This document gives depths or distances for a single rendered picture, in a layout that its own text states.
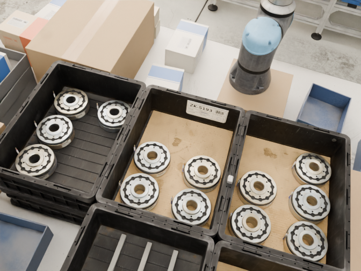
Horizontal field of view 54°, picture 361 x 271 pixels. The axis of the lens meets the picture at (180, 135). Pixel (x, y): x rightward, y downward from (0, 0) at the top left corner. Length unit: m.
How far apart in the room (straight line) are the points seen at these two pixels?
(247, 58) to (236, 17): 1.77
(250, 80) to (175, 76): 0.26
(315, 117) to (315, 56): 1.44
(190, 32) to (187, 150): 0.59
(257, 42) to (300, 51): 1.66
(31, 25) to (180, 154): 0.76
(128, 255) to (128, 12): 0.86
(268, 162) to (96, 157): 0.50
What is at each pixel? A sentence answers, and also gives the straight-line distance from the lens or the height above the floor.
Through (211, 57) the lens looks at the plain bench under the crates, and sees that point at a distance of 1.52.
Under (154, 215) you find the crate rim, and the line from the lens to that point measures 0.85.
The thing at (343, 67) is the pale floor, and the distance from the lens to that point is 2.84.
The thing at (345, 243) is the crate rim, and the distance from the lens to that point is 0.94.
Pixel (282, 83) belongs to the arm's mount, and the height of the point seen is 0.79.
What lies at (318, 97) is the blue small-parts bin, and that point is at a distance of 1.48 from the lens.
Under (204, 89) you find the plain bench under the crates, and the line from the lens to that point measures 1.39.
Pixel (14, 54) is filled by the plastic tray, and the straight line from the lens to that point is 1.39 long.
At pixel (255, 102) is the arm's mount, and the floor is 0.78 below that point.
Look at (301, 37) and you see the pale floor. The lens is 2.95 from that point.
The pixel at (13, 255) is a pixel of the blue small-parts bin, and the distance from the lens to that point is 1.12.
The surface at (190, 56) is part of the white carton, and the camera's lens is 1.39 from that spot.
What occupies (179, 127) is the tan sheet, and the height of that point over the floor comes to 0.83.
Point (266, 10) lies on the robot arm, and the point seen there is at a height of 1.02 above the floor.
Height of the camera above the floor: 1.71
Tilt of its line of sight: 55 degrees down
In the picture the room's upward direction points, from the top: 7 degrees clockwise
